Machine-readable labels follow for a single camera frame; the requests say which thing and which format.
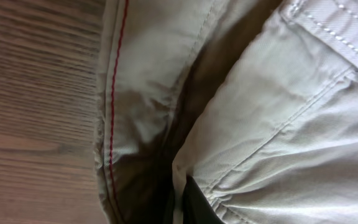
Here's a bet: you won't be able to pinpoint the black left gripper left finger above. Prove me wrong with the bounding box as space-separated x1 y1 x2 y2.
162 189 175 224

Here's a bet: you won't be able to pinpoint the beige khaki shorts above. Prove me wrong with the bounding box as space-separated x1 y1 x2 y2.
94 0 358 223

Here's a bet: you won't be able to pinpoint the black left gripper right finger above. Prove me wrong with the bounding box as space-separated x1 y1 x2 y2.
183 176 224 224

